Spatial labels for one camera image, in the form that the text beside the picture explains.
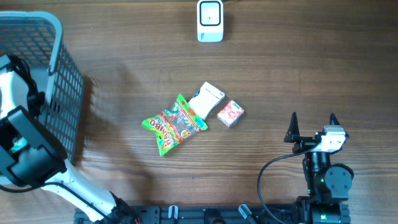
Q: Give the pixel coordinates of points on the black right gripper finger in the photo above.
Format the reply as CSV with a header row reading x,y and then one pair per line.
x,y
293,133
334,121

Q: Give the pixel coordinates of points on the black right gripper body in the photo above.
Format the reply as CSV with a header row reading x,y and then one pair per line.
x,y
305,144

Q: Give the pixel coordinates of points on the red tissue pack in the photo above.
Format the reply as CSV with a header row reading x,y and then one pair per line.
x,y
230,113

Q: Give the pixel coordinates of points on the white carton box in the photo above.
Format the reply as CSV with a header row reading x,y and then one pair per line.
x,y
205,99

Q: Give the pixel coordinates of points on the Haribo gummy candy bag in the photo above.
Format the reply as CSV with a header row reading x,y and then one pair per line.
x,y
171,127

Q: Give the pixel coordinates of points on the teal wet wipes pack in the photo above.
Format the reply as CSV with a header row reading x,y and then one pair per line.
x,y
18,145

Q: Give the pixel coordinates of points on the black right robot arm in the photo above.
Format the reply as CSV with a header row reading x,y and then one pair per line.
x,y
328,184

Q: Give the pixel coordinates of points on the white barcode scanner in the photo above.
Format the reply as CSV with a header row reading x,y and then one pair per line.
x,y
210,20

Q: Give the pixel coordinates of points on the grey plastic mesh basket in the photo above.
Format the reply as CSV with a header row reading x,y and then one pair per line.
x,y
37,38

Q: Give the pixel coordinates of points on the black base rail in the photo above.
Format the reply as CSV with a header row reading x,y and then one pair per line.
x,y
231,215

